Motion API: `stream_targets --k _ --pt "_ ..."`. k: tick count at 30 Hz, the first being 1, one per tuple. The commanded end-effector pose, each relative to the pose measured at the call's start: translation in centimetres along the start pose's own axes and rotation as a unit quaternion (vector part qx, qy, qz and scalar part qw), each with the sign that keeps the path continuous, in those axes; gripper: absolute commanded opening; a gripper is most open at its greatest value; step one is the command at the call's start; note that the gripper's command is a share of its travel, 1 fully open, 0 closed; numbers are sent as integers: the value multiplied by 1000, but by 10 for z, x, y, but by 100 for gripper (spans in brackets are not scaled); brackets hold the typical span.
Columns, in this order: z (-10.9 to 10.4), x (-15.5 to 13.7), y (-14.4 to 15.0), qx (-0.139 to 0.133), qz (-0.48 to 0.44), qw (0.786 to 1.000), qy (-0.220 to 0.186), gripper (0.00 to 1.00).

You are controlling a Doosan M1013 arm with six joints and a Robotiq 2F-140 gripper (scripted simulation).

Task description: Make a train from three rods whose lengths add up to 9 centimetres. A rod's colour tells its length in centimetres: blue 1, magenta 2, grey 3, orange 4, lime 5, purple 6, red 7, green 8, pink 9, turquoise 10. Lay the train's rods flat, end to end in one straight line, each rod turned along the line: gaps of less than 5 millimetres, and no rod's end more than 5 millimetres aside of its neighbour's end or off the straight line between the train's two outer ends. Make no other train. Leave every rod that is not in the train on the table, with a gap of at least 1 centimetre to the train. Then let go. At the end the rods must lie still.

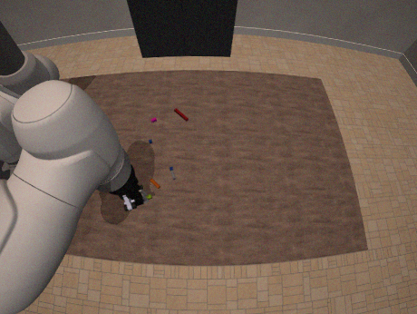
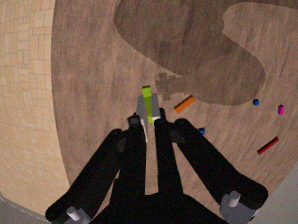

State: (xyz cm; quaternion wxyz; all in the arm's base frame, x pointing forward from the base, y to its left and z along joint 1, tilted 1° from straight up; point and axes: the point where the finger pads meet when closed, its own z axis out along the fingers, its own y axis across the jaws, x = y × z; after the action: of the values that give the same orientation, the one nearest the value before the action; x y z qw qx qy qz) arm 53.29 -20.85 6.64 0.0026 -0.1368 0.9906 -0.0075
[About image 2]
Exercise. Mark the red rod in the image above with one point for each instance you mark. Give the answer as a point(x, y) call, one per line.
point(268, 145)

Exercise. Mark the magenta rod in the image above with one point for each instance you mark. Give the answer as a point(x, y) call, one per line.
point(280, 109)

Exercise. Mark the lime green rod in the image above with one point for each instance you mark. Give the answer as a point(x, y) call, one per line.
point(147, 97)

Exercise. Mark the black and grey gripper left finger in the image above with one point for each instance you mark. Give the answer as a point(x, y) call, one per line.
point(82, 201)

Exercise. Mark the orange rod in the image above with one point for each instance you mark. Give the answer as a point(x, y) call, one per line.
point(186, 102)

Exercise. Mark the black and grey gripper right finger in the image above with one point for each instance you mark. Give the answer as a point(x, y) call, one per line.
point(240, 198)

